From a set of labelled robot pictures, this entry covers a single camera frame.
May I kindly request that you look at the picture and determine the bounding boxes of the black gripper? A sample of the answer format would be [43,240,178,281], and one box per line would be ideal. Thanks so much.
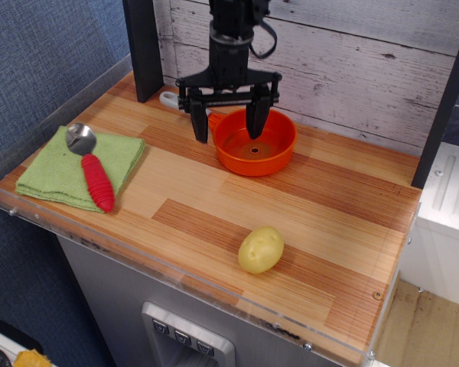
[176,36,282,144]

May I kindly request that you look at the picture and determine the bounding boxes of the orange pan with grey handle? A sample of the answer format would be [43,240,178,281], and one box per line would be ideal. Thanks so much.
[159,90,298,177]

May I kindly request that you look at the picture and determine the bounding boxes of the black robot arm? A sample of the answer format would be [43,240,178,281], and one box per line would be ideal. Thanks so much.
[176,1,282,143]

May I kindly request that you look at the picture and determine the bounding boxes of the yellow plastic potato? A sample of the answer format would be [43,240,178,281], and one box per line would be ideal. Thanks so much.
[238,226,285,274]

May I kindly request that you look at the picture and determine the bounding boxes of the green folded cloth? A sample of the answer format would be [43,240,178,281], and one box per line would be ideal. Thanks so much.
[15,126,145,213]

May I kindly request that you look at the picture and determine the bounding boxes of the clear acrylic table guard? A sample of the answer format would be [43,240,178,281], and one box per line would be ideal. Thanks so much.
[0,59,420,366]

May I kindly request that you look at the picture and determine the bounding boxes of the grey toy fridge cabinet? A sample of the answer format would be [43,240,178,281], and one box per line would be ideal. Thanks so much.
[55,233,353,367]

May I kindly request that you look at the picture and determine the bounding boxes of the silver dispenser button panel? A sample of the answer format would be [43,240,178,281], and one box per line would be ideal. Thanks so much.
[142,302,236,366]

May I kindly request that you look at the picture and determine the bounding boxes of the white toy sink unit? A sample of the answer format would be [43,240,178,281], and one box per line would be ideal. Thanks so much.
[399,143,459,304]

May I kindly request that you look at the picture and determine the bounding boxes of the yellow object bottom left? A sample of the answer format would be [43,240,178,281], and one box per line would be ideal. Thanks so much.
[12,349,54,367]

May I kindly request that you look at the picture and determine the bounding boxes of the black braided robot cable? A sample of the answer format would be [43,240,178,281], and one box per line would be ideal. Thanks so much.
[248,18,278,60]

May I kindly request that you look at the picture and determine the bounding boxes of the black left frame post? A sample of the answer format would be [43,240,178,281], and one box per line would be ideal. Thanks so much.
[122,0,164,102]

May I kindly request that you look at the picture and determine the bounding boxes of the black frame post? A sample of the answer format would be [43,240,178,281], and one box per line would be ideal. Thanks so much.
[122,0,164,102]
[411,49,459,189]

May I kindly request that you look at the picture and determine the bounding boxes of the spoon with red handle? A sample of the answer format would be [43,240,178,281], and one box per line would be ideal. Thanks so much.
[66,123,115,213]

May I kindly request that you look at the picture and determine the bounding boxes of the black right frame post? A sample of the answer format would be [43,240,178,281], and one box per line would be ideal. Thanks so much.
[411,49,459,189]

